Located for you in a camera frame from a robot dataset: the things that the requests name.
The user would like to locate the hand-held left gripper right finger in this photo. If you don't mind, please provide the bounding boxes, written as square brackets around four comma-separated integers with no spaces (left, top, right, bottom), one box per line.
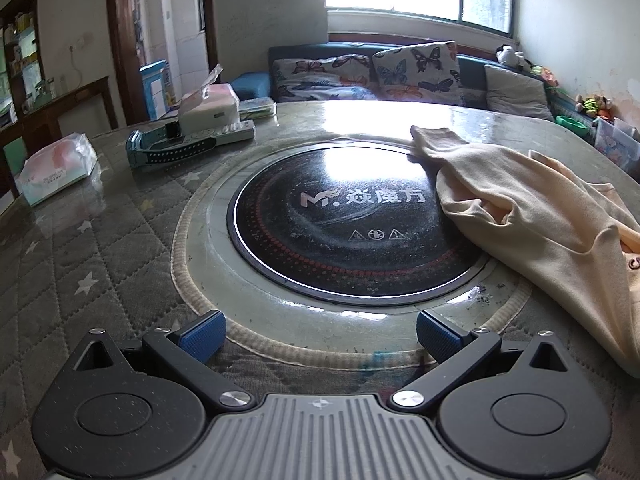
[389,309,569,414]

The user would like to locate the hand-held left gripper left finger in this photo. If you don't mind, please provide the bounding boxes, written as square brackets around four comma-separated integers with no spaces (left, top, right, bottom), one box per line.
[74,309,252,414]

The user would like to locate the cream sweater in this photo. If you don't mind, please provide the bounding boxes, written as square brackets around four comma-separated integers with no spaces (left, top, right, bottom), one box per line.
[410,124,640,379]

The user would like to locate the black round induction cooktop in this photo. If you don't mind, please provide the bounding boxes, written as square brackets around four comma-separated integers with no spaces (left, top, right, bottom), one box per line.
[226,140,493,307]

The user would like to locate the white remote control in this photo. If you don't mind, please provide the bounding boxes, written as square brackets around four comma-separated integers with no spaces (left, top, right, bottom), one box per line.
[192,120,256,142]

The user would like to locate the soft white tissue pack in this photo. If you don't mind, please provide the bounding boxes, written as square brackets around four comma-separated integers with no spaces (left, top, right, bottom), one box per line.
[15,132,99,207]

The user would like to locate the pink white tissue box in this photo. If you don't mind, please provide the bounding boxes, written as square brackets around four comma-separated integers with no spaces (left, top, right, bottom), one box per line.
[177,64,241,133]

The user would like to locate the green patterned packet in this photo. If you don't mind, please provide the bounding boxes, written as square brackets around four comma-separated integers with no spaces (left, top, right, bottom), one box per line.
[239,99,277,120]

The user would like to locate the green bowl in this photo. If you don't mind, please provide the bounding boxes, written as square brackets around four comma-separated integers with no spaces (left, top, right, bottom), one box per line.
[555,115,592,136]

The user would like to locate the blue white carton box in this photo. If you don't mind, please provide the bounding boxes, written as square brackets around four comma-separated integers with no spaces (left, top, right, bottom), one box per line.
[139,60,176,121]

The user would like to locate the grey cushion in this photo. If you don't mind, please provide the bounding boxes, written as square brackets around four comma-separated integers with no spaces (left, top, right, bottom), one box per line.
[484,65,555,122]

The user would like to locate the light green board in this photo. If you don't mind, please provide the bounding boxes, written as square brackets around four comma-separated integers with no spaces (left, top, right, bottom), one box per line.
[2,137,29,177]

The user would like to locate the clear plastic storage box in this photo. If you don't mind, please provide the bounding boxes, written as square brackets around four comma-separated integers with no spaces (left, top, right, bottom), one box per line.
[592,117,640,177]

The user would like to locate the upright butterfly print cushion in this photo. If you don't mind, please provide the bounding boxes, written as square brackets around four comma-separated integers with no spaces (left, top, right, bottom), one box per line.
[372,41,464,107]

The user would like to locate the blue sofa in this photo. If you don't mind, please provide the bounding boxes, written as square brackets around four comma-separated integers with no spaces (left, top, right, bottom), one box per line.
[230,40,640,161]

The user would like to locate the dark wooden sideboard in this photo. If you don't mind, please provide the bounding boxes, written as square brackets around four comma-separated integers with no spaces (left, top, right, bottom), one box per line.
[0,76,119,196]

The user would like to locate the colourful plush toys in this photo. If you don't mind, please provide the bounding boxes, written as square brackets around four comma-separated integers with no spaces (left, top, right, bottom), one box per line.
[575,95,616,119]

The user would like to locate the pink green plush toy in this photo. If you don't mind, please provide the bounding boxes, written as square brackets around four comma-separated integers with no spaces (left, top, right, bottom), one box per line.
[530,64,559,89]

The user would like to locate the flat butterfly print cushion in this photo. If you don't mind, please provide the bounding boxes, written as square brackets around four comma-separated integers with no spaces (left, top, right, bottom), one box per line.
[272,55,379,103]

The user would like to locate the white plush toy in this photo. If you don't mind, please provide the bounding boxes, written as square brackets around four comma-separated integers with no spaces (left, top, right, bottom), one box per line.
[495,45,531,69]

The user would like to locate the wooden shelf cabinet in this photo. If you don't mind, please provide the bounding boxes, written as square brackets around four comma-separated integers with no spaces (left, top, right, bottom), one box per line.
[0,0,47,126]

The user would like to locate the teal box with black strap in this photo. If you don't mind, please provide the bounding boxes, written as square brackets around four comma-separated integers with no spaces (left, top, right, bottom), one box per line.
[125,121,217,169]

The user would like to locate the dark wooden door frame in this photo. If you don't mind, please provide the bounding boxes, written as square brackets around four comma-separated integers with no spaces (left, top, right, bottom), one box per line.
[105,0,219,129]

